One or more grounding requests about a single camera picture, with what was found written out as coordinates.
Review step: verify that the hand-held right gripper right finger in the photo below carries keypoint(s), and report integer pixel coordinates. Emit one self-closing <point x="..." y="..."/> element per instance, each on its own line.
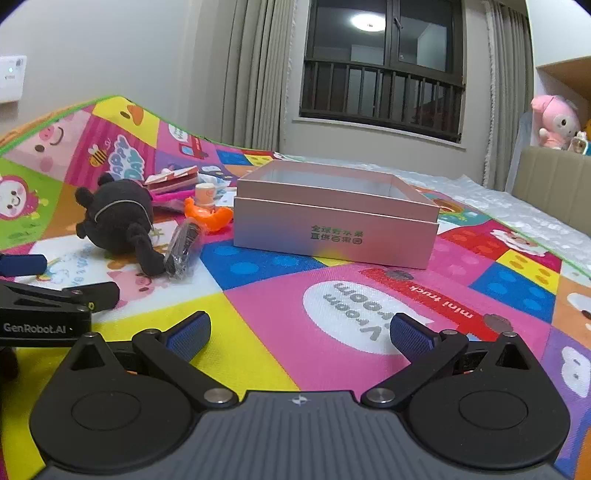
<point x="411" y="339"/>

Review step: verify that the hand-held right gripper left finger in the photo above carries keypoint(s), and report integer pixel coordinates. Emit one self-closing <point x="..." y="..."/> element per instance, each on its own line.
<point x="189" y="339"/>

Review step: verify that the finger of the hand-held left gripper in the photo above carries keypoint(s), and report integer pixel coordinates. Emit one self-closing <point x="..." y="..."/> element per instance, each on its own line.
<point x="99" y="295"/>
<point x="21" y="265"/>

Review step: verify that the black plush toy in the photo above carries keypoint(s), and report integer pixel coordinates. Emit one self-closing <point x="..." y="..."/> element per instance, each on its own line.
<point x="120" y="207"/>

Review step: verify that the red and white booklet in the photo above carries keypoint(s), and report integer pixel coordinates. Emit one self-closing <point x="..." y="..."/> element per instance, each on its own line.
<point x="171" y="182"/>

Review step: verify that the pink cardboard box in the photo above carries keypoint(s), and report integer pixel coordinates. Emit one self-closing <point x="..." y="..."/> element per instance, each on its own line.
<point x="323" y="217"/>

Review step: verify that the black item in plastic bag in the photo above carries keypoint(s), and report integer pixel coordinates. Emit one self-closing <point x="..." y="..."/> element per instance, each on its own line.
<point x="182" y="249"/>

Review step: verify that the colourful cartoon play mat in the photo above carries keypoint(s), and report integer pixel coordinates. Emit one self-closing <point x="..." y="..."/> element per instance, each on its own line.
<point x="277" y="286"/>

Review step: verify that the orange plastic toy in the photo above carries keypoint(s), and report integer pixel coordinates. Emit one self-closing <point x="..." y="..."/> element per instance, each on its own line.
<point x="212" y="219"/>

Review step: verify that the small toy bottle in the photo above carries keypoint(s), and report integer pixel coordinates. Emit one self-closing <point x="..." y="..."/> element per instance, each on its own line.
<point x="205" y="194"/>

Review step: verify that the beige padded headboard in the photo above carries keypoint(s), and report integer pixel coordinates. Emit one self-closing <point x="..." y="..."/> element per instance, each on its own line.
<point x="554" y="180"/>

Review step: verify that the black window railing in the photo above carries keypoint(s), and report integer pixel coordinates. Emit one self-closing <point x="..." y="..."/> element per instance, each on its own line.
<point x="383" y="92"/>

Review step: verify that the small toy figure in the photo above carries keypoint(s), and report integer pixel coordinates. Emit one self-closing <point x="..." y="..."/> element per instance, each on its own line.
<point x="579" y="143"/>

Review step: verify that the pink plush toy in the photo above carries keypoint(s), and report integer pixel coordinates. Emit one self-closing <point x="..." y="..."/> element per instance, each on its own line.
<point x="554" y="120"/>

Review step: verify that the beige curtain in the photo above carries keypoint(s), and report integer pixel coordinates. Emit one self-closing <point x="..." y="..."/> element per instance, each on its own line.
<point x="258" y="69"/>
<point x="505" y="92"/>

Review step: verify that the dark window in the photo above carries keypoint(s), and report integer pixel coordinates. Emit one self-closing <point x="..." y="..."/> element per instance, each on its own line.
<point x="369" y="41"/>

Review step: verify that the wooden shelf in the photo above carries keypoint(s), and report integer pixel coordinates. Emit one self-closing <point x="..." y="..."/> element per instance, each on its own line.
<point x="568" y="74"/>

